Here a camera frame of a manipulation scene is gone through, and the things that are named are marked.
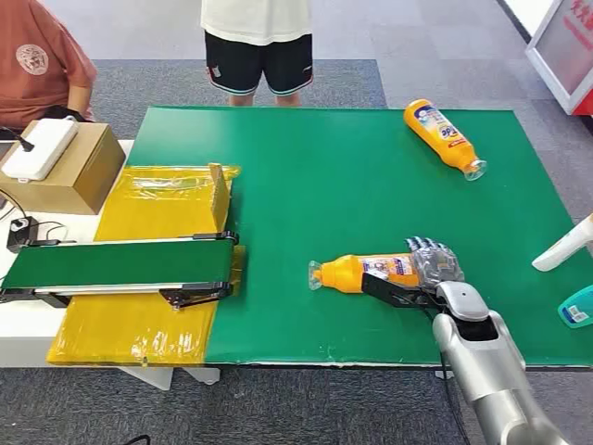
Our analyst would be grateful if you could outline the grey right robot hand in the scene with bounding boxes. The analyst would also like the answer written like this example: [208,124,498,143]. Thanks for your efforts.
[404,235,465,291]

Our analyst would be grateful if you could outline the orange detergent bottle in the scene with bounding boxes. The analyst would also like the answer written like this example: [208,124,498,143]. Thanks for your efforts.
[309,253,421,294]
[403,98,488,183]

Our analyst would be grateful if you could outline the white spray bottle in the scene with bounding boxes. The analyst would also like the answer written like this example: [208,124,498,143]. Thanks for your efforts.
[531,212,593,273]

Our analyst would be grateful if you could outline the green table mat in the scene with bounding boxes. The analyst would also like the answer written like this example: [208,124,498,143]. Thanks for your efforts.
[127,106,593,368]

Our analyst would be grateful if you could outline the teal plastic container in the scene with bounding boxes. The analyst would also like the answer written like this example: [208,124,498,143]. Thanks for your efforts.
[558,284,593,330]

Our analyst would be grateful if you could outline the white and red display stand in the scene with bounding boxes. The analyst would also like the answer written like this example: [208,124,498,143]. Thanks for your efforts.
[524,0,593,118]

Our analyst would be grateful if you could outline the yellow wrapped block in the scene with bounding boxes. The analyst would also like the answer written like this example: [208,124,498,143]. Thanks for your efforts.
[207,162,233,235]

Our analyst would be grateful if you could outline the yellow plastic sheet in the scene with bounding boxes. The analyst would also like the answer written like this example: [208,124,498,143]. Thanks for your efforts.
[46,163,247,368]

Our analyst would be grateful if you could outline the green belt conveyor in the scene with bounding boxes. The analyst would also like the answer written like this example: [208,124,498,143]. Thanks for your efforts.
[0,230,241,311]

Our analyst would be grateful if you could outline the brown cardboard box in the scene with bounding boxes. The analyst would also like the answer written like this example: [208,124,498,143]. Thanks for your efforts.
[0,120,127,217]

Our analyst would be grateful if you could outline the white flat device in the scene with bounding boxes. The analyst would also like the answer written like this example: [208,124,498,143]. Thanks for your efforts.
[1,116,80,184]

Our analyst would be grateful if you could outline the black power adapter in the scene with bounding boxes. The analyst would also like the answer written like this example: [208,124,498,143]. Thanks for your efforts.
[6,215,41,255]

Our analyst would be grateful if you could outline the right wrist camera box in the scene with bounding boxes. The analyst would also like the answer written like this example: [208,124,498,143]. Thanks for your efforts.
[360,273,438,311]

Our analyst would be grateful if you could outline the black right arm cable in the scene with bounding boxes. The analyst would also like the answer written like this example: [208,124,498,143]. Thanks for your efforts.
[422,305,472,445]

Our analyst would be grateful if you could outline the black plug with cable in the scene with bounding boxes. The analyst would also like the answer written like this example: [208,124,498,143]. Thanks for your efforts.
[0,125,36,154]

